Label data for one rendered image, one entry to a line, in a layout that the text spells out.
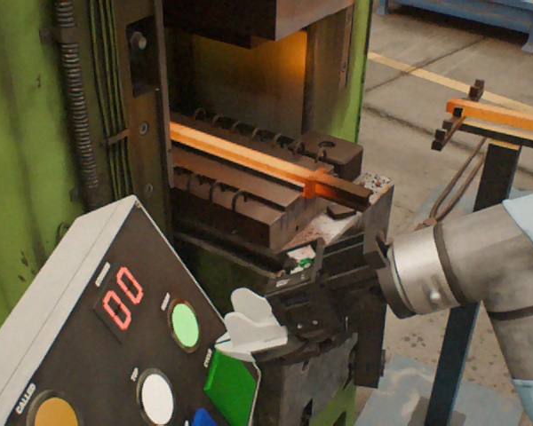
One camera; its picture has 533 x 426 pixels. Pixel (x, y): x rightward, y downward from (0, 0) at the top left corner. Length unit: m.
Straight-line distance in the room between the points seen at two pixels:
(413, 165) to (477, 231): 2.68
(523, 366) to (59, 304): 0.39
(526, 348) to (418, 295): 0.10
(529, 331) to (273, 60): 0.90
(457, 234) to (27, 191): 0.50
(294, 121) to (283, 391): 0.54
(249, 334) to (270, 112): 0.81
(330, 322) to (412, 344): 1.68
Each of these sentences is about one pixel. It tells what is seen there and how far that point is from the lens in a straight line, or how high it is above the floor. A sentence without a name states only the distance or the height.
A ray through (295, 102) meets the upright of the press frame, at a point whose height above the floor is 1.01.
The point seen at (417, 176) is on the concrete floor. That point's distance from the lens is 3.20.
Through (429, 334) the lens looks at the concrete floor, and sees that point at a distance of 2.37.
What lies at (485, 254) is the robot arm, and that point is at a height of 1.24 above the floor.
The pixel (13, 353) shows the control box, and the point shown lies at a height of 1.19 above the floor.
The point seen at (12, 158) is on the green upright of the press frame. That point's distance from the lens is 0.85.
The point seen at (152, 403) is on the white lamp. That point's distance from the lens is 0.65.
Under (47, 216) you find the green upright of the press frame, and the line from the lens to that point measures 0.90.
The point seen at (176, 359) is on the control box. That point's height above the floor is 1.08.
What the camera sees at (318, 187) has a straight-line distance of 1.13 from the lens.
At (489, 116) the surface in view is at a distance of 1.51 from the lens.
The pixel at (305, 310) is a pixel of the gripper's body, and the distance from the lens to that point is 0.64.
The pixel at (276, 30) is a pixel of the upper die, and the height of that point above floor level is 1.28.
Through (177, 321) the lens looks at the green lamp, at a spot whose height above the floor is 1.10.
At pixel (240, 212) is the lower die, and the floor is 0.98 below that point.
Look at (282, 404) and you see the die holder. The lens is 1.25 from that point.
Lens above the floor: 1.59
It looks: 34 degrees down
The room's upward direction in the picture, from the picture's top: 2 degrees clockwise
